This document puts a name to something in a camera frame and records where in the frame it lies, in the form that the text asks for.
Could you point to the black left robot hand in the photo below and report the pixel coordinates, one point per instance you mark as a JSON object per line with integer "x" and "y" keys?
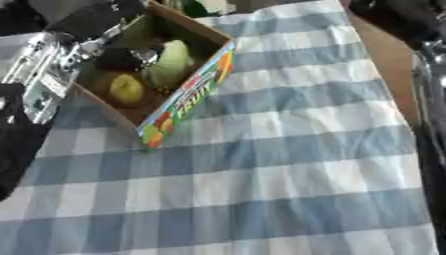
{"x": 119, "y": 59}

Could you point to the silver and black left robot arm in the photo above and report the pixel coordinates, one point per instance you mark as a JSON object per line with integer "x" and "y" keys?
{"x": 49, "y": 71}

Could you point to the silver and black right robot arm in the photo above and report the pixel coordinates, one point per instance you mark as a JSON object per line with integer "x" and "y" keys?
{"x": 431, "y": 99}

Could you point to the cardboard box with printed side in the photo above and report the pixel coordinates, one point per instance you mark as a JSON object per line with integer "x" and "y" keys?
{"x": 191, "y": 89}

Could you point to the yellow-green toy fruit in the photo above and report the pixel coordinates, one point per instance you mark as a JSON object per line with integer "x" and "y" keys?
{"x": 126, "y": 89}

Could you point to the pale green toy vegetable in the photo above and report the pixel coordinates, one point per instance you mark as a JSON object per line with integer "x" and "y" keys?
{"x": 172, "y": 64}

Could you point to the dark green and white object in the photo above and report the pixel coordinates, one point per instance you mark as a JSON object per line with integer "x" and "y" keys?
{"x": 198, "y": 7}

